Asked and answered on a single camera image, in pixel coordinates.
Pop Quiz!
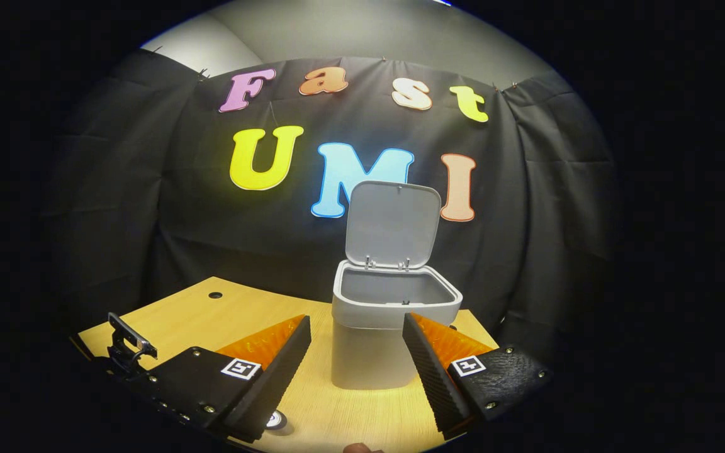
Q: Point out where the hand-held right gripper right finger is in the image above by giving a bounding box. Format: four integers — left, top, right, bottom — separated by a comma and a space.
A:
402, 313, 554, 441

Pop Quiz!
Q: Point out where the black backdrop cloth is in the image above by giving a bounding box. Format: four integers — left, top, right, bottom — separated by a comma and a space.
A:
42, 49, 621, 366

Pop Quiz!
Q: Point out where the white desktop garbage bin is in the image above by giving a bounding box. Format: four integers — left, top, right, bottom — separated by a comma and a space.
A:
331, 181, 463, 390

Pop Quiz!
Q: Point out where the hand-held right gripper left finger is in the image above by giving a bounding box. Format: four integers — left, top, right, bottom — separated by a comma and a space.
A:
142, 314, 312, 444

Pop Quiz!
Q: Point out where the wooden desktop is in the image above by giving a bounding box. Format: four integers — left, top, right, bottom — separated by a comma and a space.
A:
77, 276, 500, 453

